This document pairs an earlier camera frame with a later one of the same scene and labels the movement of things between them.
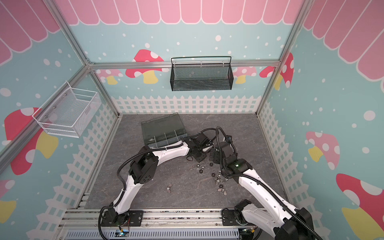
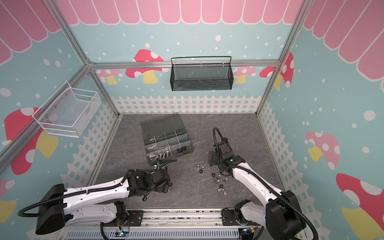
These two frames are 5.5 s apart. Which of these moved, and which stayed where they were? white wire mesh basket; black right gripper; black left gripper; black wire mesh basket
Moved: black left gripper
Stayed: white wire mesh basket; black wire mesh basket; black right gripper
